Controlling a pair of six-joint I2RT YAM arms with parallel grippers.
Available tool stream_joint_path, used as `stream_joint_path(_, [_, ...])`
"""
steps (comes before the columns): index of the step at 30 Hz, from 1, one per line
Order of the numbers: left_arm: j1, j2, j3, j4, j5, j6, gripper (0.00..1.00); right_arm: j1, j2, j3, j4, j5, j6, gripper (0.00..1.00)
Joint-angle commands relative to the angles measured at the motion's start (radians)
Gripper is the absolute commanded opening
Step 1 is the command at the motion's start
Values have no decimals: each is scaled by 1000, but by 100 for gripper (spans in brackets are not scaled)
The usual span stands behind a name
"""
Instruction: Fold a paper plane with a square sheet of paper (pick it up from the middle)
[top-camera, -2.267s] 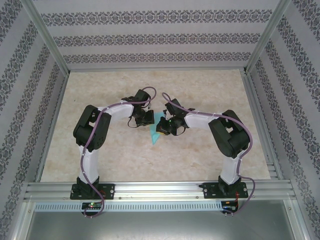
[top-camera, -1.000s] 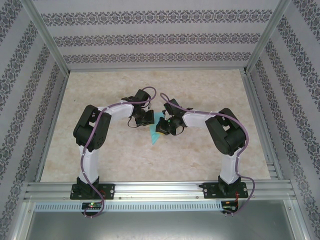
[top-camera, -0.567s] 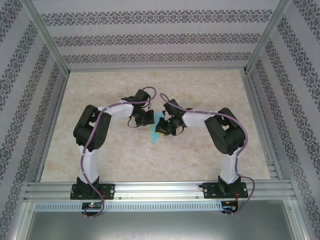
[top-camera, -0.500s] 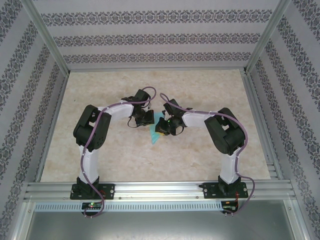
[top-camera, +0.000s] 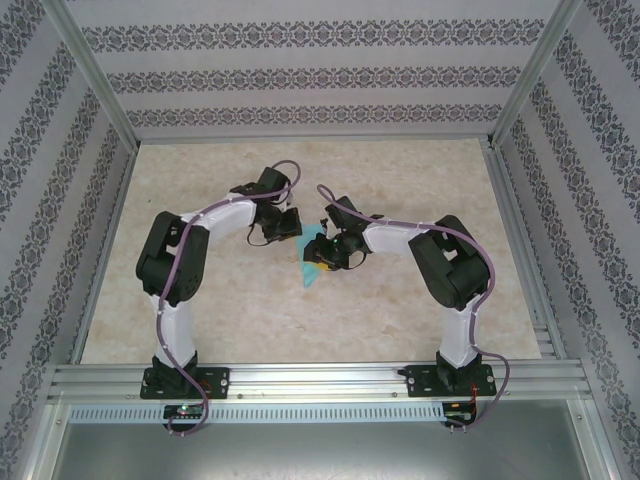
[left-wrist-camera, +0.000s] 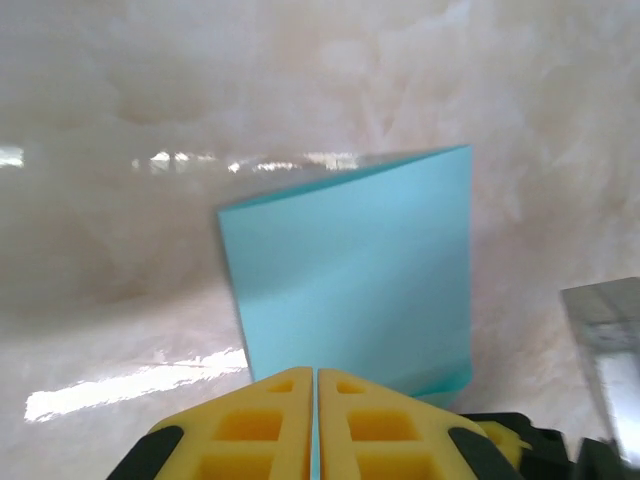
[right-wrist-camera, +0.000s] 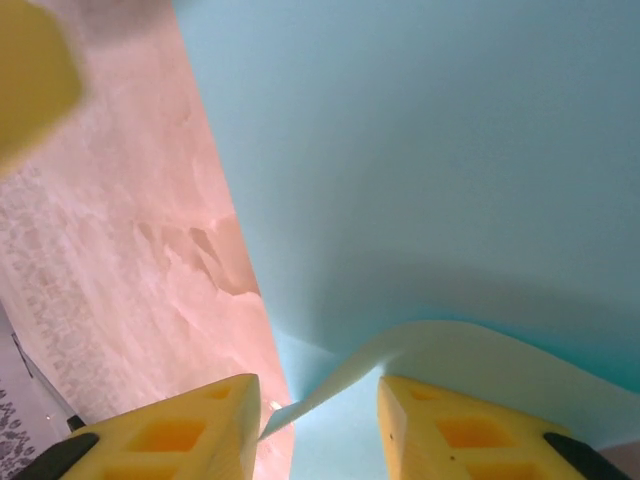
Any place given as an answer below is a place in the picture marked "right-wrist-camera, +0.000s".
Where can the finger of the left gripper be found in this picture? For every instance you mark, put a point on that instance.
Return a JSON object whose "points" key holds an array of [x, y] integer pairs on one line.
{"points": [[30, 75]]}

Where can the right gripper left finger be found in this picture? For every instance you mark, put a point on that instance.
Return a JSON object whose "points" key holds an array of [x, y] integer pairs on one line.
{"points": [[175, 435]]}

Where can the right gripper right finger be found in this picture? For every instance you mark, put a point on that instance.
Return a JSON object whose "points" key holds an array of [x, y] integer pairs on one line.
{"points": [[475, 435]]}

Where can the teal paper sheet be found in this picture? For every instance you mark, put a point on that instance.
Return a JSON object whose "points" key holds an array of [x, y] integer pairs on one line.
{"points": [[400, 150]]}

